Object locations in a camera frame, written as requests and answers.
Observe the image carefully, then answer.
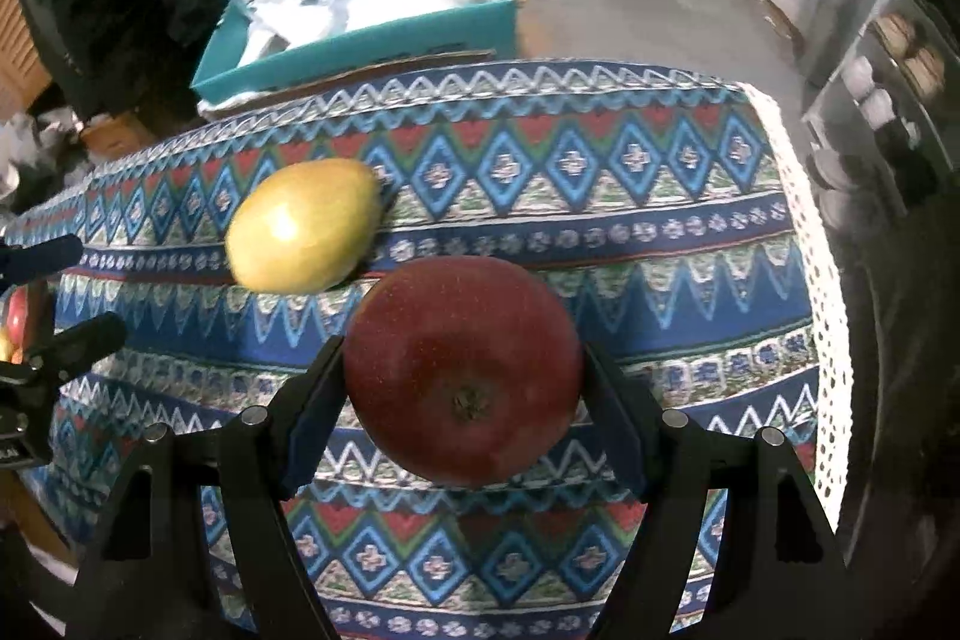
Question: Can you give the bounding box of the red apple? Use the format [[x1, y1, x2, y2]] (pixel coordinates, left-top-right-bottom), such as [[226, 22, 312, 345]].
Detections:
[[6, 287, 35, 352], [343, 255, 586, 487]]

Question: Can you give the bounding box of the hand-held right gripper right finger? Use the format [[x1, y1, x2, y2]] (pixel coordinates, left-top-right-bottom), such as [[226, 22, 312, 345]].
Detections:
[[581, 344, 863, 640]]

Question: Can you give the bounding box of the wooden louvered door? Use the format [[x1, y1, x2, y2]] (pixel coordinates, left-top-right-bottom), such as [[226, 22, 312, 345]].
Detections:
[[0, 0, 53, 109]]

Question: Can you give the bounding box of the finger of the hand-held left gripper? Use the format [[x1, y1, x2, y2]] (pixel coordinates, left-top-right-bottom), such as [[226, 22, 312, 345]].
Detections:
[[22, 311, 128, 378], [0, 233, 85, 292]]

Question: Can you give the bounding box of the blue patterned tablecloth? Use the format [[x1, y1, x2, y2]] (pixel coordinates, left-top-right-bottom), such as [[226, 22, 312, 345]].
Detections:
[[0, 56, 856, 640]]

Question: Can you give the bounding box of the teal cardboard box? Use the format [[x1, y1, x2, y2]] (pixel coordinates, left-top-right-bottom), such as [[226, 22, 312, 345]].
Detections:
[[191, 0, 522, 101]]

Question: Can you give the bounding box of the yellow-green pear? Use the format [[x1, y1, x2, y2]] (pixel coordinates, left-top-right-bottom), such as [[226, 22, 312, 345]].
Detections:
[[225, 158, 383, 295]]

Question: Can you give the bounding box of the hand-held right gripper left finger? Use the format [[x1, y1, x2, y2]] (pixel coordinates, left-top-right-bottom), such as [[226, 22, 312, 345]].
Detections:
[[64, 334, 350, 640]]

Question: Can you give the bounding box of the glass display cabinet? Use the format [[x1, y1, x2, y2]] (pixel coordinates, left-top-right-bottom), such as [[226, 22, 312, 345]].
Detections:
[[799, 0, 960, 251]]

